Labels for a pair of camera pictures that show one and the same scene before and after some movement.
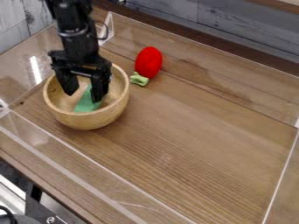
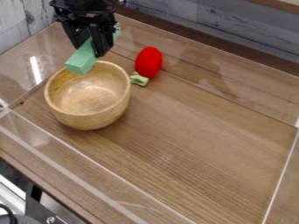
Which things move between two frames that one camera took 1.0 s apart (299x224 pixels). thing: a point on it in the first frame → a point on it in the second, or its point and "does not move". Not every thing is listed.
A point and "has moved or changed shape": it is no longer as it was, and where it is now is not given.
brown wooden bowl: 60,104 does not move
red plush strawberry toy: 149,62 does not move
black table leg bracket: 36,213 does not move
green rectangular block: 86,103 has moved or changed shape
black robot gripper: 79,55 → 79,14
